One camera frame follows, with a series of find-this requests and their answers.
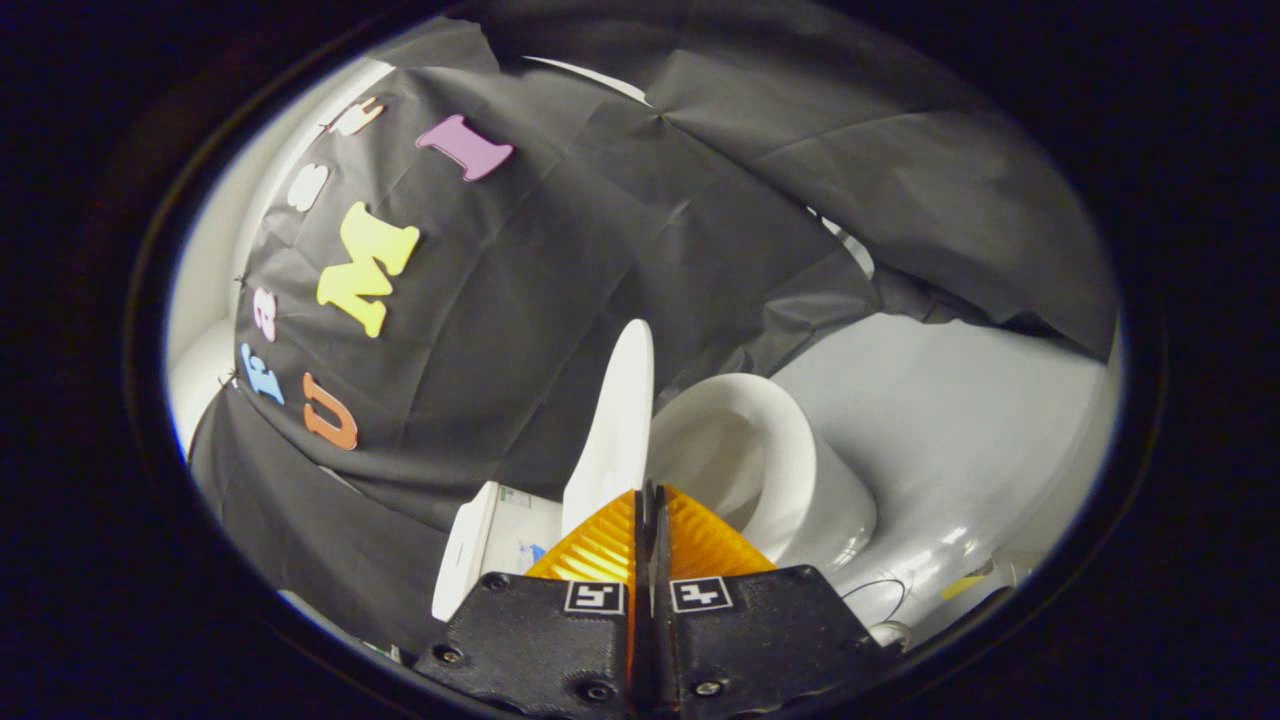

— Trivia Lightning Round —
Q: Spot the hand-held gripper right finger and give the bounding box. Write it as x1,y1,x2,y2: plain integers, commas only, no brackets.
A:
648,480,891,720

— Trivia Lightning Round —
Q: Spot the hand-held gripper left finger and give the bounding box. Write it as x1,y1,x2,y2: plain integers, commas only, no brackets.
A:
415,480,653,720

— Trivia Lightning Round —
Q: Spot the white toilet lid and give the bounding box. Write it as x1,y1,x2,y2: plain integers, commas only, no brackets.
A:
562,320,657,536

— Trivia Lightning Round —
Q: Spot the white toilet tank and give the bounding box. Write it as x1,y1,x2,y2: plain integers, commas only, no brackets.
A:
432,480,566,623

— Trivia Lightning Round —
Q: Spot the white toilet bowl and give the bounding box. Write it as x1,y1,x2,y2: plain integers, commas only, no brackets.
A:
648,373,879,576

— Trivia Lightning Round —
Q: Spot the black backdrop cloth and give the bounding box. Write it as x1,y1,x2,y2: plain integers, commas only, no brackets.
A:
188,0,1119,661

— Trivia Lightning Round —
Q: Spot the thin black cable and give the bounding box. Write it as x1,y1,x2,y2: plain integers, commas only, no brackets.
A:
840,577,913,631

